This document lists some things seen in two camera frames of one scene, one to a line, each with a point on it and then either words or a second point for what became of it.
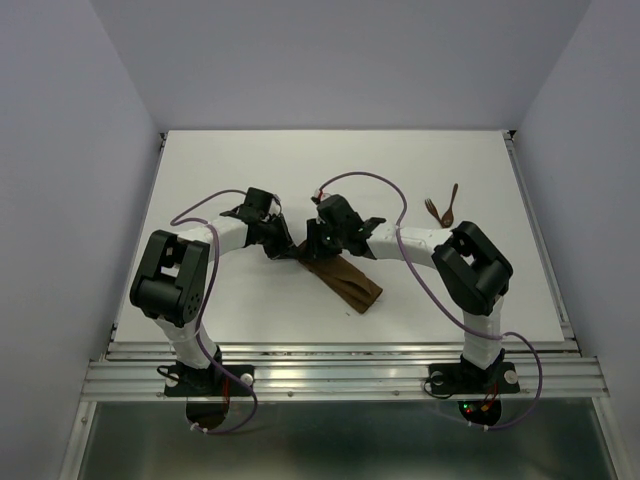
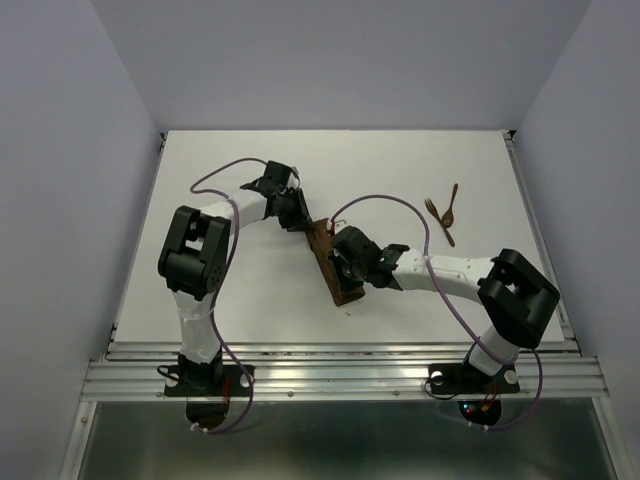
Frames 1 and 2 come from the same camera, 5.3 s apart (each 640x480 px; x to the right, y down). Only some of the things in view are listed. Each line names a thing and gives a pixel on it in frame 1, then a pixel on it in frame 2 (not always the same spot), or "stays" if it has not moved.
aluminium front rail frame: x=347 y=372 stays
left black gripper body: x=274 y=237 -> x=292 y=212
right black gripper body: x=322 y=240 -> x=351 y=274
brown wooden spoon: x=448 y=217 stays
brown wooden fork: x=432 y=210 stays
